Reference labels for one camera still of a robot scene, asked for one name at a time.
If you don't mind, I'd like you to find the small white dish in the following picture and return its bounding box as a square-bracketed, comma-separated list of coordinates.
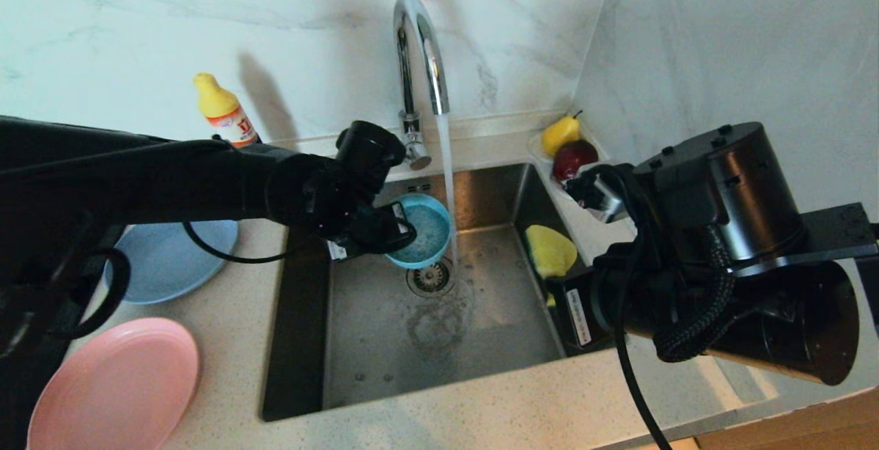
[527, 133, 553, 164]

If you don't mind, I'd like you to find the metal sink drain strainer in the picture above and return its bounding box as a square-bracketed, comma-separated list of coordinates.
[407, 261, 456, 298]

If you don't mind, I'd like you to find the dark red apple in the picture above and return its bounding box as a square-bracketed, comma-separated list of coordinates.
[553, 139, 598, 181]

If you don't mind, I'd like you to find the teal ceramic bowl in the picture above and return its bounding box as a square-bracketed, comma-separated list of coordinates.
[385, 193, 453, 270]

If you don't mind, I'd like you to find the yellow fish-shaped sponge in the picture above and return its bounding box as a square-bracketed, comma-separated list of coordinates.
[525, 225, 578, 308]

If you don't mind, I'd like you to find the chrome faucet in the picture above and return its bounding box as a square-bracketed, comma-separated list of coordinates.
[393, 0, 451, 170]

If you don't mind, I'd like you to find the stainless steel sink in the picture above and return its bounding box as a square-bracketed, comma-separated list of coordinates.
[262, 164, 627, 422]

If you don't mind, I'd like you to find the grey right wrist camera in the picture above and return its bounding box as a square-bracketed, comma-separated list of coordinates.
[567, 164, 629, 224]

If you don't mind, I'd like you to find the running water stream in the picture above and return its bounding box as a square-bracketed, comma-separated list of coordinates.
[437, 115, 459, 258]

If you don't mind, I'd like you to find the wooden cabinet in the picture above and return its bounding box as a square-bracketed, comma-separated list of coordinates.
[694, 395, 879, 450]

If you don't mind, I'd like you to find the yellow orange dish soap bottle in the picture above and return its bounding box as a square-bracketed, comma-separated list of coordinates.
[193, 72, 262, 148]

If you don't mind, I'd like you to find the blue plastic plate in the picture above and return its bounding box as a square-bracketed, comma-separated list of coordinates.
[103, 220, 240, 304]

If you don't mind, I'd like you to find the yellow pear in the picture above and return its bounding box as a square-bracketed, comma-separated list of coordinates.
[540, 111, 582, 157]

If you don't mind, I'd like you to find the pink plastic plate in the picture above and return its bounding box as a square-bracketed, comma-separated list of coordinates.
[27, 317, 200, 450]

